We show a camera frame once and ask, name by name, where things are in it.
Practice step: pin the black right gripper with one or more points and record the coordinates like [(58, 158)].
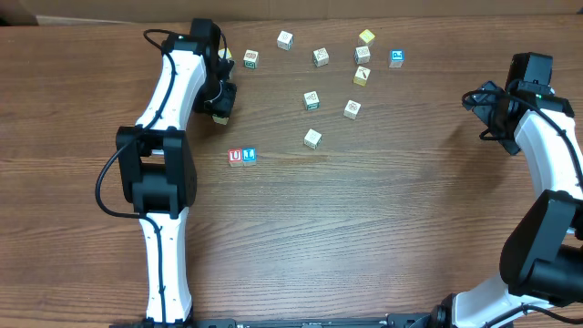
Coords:
[(508, 139)]

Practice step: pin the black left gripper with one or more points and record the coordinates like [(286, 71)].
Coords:
[(223, 103)]

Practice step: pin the green letter R block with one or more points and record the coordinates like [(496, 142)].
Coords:
[(220, 120)]

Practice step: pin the red letter U block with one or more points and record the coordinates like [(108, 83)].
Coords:
[(235, 157)]

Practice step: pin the blue letter wooden block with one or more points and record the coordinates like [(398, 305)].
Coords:
[(249, 156)]

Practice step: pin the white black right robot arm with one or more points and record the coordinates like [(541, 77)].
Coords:
[(537, 270)]

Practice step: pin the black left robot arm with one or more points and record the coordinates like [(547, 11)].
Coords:
[(157, 169)]

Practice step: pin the yellow block left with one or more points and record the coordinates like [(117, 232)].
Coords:
[(225, 53)]

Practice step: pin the red picture green block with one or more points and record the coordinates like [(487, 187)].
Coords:
[(251, 59)]

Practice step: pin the white block top centre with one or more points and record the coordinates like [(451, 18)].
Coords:
[(285, 40)]

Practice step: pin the white picture block centre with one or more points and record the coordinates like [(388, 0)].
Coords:
[(320, 57)]

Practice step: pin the white picture block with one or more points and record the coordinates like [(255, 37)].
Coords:
[(362, 55), (320, 57)]

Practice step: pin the grapes picture green G block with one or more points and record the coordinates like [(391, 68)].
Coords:
[(311, 100)]

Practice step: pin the blue letter P block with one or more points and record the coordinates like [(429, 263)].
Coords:
[(396, 58)]

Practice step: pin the plain wooden block number 9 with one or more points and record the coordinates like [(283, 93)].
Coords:
[(312, 139)]

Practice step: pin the white picture block right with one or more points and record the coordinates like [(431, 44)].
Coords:
[(362, 55)]

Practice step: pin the yellow sided tool picture block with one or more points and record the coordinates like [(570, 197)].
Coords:
[(361, 76)]

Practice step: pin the yellow block top right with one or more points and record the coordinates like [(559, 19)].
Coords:
[(366, 38)]

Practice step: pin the shell picture wooden block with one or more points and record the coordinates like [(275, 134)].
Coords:
[(351, 109)]

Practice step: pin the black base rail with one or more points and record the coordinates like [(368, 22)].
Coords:
[(314, 322)]

